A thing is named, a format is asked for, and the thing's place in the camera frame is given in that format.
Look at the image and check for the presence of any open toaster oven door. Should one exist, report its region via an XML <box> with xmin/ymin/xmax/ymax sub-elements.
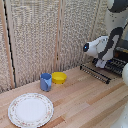
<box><xmin>79</xmin><ymin>63</ymin><xmax>112</xmax><ymax>85</ymax></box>

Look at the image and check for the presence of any yellow bowl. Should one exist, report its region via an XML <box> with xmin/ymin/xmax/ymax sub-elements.
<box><xmin>51</xmin><ymin>71</ymin><xmax>68</xmax><ymax>85</ymax></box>

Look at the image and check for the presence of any blue mug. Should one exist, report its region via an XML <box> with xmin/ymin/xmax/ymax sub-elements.
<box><xmin>39</xmin><ymin>72</ymin><xmax>53</xmax><ymax>93</ymax></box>

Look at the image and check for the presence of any woven folding screen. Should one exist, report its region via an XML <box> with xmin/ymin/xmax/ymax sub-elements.
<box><xmin>0</xmin><ymin>0</ymin><xmax>128</xmax><ymax>94</ymax></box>

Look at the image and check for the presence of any white floral-rimmed plate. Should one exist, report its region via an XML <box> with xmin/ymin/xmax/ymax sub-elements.
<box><xmin>7</xmin><ymin>92</ymin><xmax>55</xmax><ymax>128</ymax></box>

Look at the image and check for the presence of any metal wire dish rack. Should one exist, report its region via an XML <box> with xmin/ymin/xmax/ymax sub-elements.
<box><xmin>113</xmin><ymin>37</ymin><xmax>128</xmax><ymax>78</ymax></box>

